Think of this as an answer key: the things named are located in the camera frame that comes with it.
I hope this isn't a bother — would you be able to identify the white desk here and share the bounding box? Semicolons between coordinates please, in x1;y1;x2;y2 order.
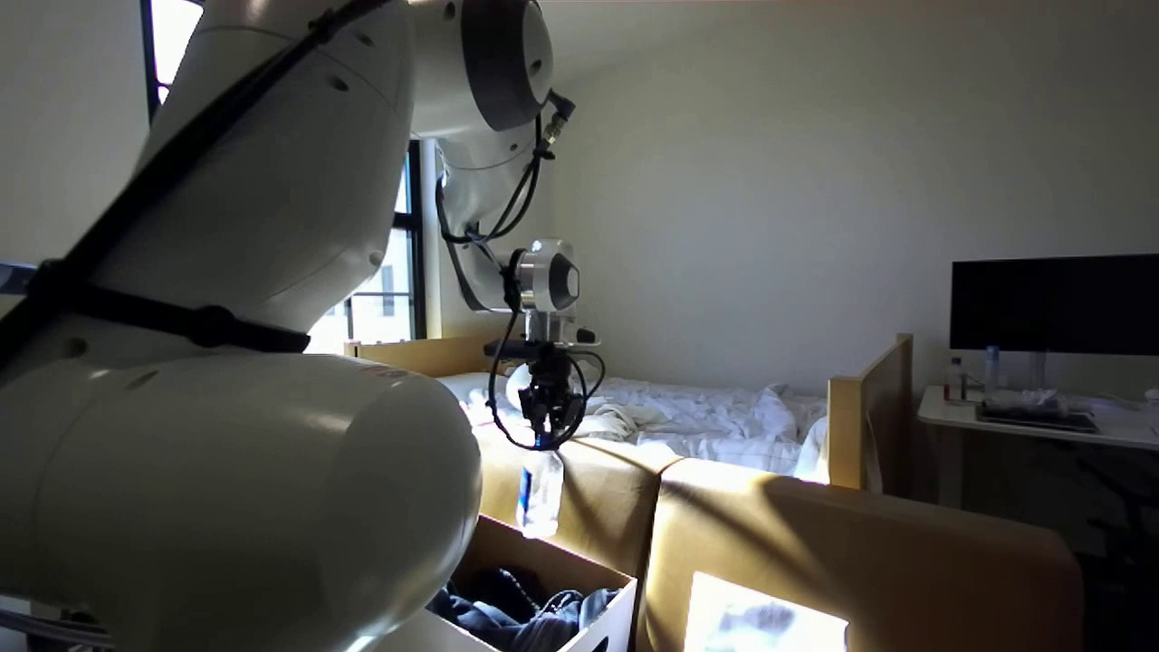
916;379;1159;457

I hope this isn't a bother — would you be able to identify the black keyboard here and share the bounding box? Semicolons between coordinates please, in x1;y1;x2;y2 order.
976;397;1104;436

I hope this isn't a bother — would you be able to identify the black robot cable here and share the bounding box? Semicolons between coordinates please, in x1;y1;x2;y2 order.
0;0;608;452

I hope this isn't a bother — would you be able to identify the black computer monitor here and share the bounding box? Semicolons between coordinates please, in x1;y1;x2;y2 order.
947;250;1159;361

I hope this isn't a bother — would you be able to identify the open cardboard box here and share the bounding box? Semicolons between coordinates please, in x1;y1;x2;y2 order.
468;429;1092;652
397;512;640;652

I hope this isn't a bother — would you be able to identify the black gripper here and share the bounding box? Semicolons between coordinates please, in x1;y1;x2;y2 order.
511;349;595;452

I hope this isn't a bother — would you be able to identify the clear bottle with blue cap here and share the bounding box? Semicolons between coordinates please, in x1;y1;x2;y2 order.
517;443;570;545

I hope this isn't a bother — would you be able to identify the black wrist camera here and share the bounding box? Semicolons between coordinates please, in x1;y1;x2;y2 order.
482;336;604;361

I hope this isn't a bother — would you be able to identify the white printed sign card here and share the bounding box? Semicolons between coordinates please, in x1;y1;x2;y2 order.
680;569;855;652

